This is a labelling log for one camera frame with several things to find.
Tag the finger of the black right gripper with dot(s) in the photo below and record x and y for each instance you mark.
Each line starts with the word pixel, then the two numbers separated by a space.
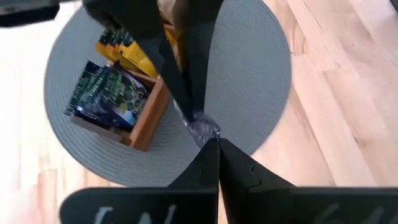
pixel 197 62
pixel 168 68

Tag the wooden tea organizer box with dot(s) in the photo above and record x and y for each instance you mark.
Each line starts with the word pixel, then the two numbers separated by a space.
pixel 149 118

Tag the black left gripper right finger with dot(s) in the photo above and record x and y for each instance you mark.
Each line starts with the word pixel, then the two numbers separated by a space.
pixel 295 205

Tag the beige tea packet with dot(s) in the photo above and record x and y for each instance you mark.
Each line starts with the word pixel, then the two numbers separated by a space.
pixel 166 9

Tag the orange tea packet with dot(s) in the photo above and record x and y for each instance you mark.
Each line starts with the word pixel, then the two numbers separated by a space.
pixel 107 46
pixel 140 60
pixel 171 35

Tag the round grey woven placemat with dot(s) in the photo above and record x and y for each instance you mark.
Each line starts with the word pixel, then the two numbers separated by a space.
pixel 248 77

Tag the dark blue tea packet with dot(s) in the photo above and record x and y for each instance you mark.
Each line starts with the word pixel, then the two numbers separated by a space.
pixel 132 102
pixel 93 90
pixel 203 129

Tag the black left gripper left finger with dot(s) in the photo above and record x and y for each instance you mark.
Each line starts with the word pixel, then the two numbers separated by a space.
pixel 174 202

